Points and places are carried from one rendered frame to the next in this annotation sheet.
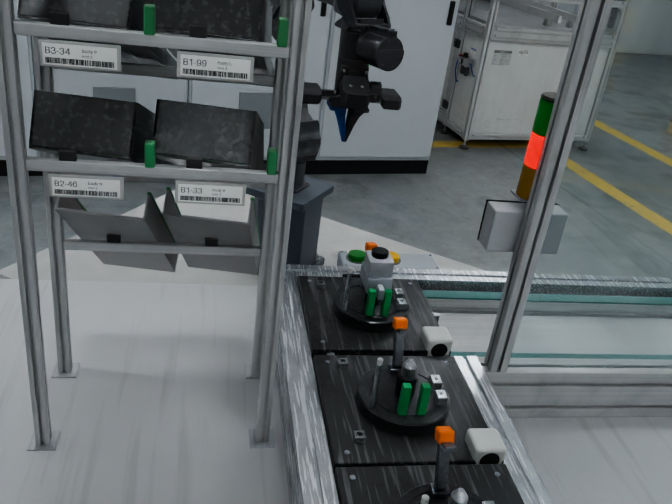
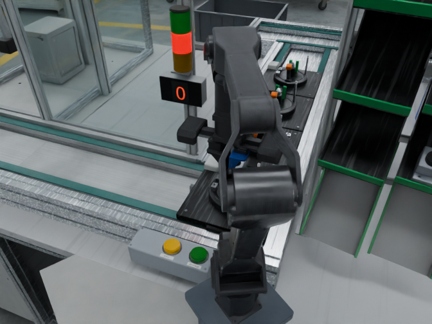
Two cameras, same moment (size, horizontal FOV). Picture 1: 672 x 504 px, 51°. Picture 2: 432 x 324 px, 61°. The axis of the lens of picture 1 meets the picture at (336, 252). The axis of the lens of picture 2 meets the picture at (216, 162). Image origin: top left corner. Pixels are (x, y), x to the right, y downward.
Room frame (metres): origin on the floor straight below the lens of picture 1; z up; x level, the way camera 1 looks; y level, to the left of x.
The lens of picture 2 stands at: (1.73, 0.28, 1.68)
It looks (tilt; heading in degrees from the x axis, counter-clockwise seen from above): 39 degrees down; 213
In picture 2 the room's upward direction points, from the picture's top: straight up
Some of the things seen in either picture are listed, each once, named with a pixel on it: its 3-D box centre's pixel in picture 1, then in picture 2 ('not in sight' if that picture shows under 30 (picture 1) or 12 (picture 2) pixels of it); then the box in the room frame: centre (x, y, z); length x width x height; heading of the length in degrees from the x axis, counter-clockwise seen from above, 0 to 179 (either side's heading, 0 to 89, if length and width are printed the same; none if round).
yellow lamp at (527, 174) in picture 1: (536, 181); (182, 60); (1.01, -0.29, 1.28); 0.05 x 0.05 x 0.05
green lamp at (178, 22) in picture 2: (553, 117); (180, 20); (1.01, -0.29, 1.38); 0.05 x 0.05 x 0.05
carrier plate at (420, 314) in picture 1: (369, 314); (233, 197); (1.09, -0.08, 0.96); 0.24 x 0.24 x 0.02; 12
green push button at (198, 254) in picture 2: (357, 257); (198, 255); (1.30, -0.05, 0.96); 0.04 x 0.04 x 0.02
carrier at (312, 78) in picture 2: not in sight; (291, 70); (0.36, -0.23, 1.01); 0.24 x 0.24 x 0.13; 12
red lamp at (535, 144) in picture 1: (544, 150); (181, 40); (1.01, -0.29, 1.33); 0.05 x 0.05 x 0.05
